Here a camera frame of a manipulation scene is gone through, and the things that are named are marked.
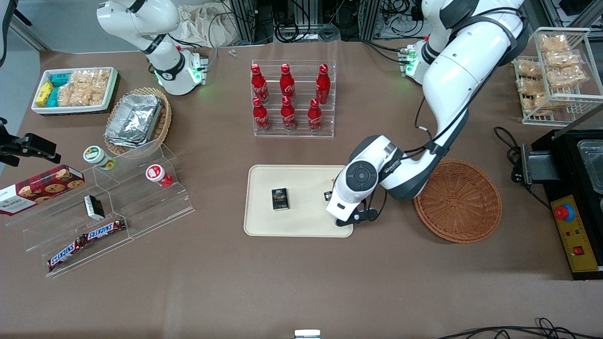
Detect black background cable bundle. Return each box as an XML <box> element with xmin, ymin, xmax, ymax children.
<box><xmin>258</xmin><ymin>0</ymin><xmax>360</xmax><ymax>44</ymax></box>

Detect black appliance housing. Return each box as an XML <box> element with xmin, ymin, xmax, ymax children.
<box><xmin>531</xmin><ymin>129</ymin><xmax>603</xmax><ymax>281</ymax></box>

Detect brown wicker basket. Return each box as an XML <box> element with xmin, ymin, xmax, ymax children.
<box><xmin>413</xmin><ymin>160</ymin><xmax>503</xmax><ymax>244</ymax></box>

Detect red tartan cookie box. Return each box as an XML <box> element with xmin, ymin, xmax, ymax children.
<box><xmin>0</xmin><ymin>164</ymin><xmax>86</xmax><ymax>217</ymax></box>

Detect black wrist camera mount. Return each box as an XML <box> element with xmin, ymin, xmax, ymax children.
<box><xmin>334</xmin><ymin>200</ymin><xmax>379</xmax><ymax>228</ymax></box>

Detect white rectangular snack bin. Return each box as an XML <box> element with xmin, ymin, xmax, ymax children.
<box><xmin>31</xmin><ymin>67</ymin><xmax>119</xmax><ymax>115</ymax></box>

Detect aluminium frame post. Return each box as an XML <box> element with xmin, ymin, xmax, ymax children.
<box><xmin>229</xmin><ymin>0</ymin><xmax>258</xmax><ymax>46</ymax></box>
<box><xmin>360</xmin><ymin>0</ymin><xmax>382</xmax><ymax>41</ymax></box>

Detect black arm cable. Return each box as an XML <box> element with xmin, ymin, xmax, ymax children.
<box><xmin>367</xmin><ymin>7</ymin><xmax>524</xmax><ymax>222</ymax></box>

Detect black power adapter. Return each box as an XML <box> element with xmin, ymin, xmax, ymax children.
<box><xmin>511</xmin><ymin>143</ymin><xmax>562</xmax><ymax>186</ymax></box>

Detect clear rice cracker bag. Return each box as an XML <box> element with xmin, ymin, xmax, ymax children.
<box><xmin>92</xmin><ymin>69</ymin><xmax>112</xmax><ymax>106</ymax></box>
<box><xmin>57</xmin><ymin>83</ymin><xmax>76</xmax><ymax>107</ymax></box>
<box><xmin>71</xmin><ymin>70</ymin><xmax>95</xmax><ymax>107</ymax></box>

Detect stacked aluminium foil containers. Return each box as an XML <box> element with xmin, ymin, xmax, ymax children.
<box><xmin>104</xmin><ymin>94</ymin><xmax>163</xmax><ymax>149</ymax></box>

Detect black floor cable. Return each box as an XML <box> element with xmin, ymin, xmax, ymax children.
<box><xmin>436</xmin><ymin>317</ymin><xmax>603</xmax><ymax>339</ymax></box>

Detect red cola bottle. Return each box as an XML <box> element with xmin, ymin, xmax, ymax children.
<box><xmin>315</xmin><ymin>64</ymin><xmax>332</xmax><ymax>105</ymax></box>
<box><xmin>307</xmin><ymin>98</ymin><xmax>324</xmax><ymax>133</ymax></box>
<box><xmin>280</xmin><ymin>96</ymin><xmax>298</xmax><ymax>131</ymax></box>
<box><xmin>279</xmin><ymin>64</ymin><xmax>297</xmax><ymax>105</ymax></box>
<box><xmin>250</xmin><ymin>64</ymin><xmax>269</xmax><ymax>105</ymax></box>
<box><xmin>252</xmin><ymin>97</ymin><xmax>272</xmax><ymax>132</ymax></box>

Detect bagged fried snack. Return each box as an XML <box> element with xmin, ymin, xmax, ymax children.
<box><xmin>546</xmin><ymin>65</ymin><xmax>588</xmax><ymax>89</ymax></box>
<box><xmin>520</xmin><ymin>93</ymin><xmax>564</xmax><ymax>117</ymax></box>
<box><xmin>539</xmin><ymin>34</ymin><xmax>570</xmax><ymax>53</ymax></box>
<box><xmin>516</xmin><ymin>60</ymin><xmax>543</xmax><ymax>79</ymax></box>
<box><xmin>517</xmin><ymin>77</ymin><xmax>548</xmax><ymax>97</ymax></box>
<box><xmin>544</xmin><ymin>50</ymin><xmax>581</xmax><ymax>70</ymax></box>

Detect white wire rack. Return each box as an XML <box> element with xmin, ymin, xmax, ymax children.
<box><xmin>511</xmin><ymin>27</ymin><xmax>603</xmax><ymax>126</ymax></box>

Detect clear acrylic bottle rack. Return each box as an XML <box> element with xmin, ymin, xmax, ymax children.
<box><xmin>251</xmin><ymin>60</ymin><xmax>338</xmax><ymax>138</ymax></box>

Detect beige crumpled cloth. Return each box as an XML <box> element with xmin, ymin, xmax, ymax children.
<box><xmin>175</xmin><ymin>4</ymin><xmax>246</xmax><ymax>48</ymax></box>

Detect beige plastic tray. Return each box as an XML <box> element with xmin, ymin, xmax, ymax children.
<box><xmin>244</xmin><ymin>164</ymin><xmax>354</xmax><ymax>238</ymax></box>

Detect yellow snack pack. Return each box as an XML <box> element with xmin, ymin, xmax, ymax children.
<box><xmin>35</xmin><ymin>81</ymin><xmax>55</xmax><ymax>108</ymax></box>

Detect green lid yogurt cup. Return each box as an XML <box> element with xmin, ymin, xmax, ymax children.
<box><xmin>83</xmin><ymin>145</ymin><xmax>117</xmax><ymax>171</ymax></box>

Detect small black white box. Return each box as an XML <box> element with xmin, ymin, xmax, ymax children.
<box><xmin>83</xmin><ymin>194</ymin><xmax>106</xmax><ymax>222</ymax></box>

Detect clear acrylic tiered stand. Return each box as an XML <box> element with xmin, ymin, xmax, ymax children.
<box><xmin>5</xmin><ymin>139</ymin><xmax>196</xmax><ymax>279</ymax></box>

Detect small black card box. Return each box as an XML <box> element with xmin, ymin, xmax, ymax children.
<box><xmin>271</xmin><ymin>188</ymin><xmax>289</xmax><ymax>211</ymax></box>

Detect yellow emergency stop box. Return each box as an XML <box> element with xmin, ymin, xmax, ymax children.
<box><xmin>550</xmin><ymin>194</ymin><xmax>600</xmax><ymax>274</ymax></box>

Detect clear plastic container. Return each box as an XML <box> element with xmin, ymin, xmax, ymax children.
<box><xmin>577</xmin><ymin>138</ymin><xmax>603</xmax><ymax>194</ymax></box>

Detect black adapter cable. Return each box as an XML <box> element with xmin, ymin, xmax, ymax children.
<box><xmin>493</xmin><ymin>126</ymin><xmax>553</xmax><ymax>210</ymax></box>

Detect snickers chocolate bar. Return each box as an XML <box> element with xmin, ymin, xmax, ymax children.
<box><xmin>47</xmin><ymin>236</ymin><xmax>88</xmax><ymax>273</ymax></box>
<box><xmin>83</xmin><ymin>218</ymin><xmax>127</xmax><ymax>242</ymax></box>

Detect red lid yogurt cup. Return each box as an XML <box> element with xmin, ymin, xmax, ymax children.
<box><xmin>145</xmin><ymin>164</ymin><xmax>174</xmax><ymax>189</ymax></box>

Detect light wicker basket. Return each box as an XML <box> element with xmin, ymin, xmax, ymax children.
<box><xmin>104</xmin><ymin>87</ymin><xmax>173</xmax><ymax>157</ymax></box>

